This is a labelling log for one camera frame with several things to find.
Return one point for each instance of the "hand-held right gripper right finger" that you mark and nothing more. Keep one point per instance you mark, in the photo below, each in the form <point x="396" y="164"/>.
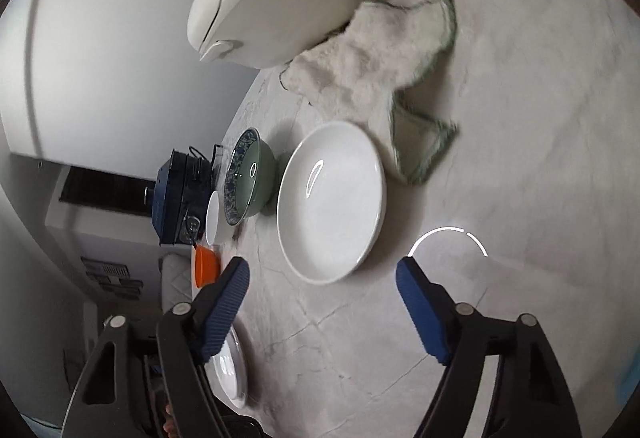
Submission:
<point x="425" y="308"/>

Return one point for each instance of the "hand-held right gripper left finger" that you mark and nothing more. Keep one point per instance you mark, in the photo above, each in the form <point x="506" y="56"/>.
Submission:
<point x="225" y="308"/>

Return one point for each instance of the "orange bowl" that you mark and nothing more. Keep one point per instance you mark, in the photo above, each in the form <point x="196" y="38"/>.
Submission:
<point x="206" y="263"/>

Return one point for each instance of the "small white plate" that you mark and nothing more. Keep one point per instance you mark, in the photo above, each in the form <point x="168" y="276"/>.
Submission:
<point x="232" y="378"/>

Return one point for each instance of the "small white bowl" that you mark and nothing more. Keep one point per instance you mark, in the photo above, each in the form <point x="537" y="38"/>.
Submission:
<point x="212" y="218"/>

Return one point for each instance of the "green bowl with blue pattern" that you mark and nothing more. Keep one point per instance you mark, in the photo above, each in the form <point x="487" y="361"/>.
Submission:
<point x="250" y="178"/>

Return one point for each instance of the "large white plate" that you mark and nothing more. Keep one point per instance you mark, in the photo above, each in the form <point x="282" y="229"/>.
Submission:
<point x="330" y="208"/>

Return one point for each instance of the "grey quilted chair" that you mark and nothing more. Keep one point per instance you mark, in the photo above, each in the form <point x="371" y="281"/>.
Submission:
<point x="175" y="278"/>

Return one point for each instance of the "blue and black device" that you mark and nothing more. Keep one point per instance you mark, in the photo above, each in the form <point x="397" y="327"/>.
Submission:
<point x="175" y="198"/>

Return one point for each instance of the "white towel with green trim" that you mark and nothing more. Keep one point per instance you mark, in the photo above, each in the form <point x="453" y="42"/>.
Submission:
<point x="370" y="63"/>

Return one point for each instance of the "dark wall vent panel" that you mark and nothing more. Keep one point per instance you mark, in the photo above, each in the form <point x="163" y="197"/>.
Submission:
<point x="110" y="278"/>

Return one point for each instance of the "black wall panel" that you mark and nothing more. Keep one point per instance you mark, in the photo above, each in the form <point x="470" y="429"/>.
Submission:
<point x="100" y="190"/>

